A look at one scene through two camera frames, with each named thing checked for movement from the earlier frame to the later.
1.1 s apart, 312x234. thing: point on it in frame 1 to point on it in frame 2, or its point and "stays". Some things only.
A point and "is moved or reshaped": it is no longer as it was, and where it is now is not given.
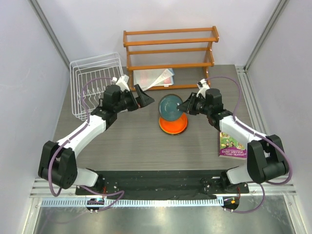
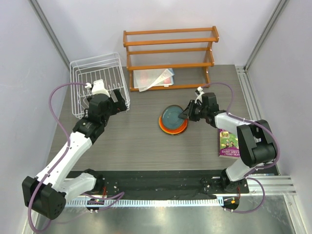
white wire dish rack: x=88 y=77 stays
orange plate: x=174 y=127 is moved or reshaped
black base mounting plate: x=188 y=183 stays
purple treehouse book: x=228 y=147 stays
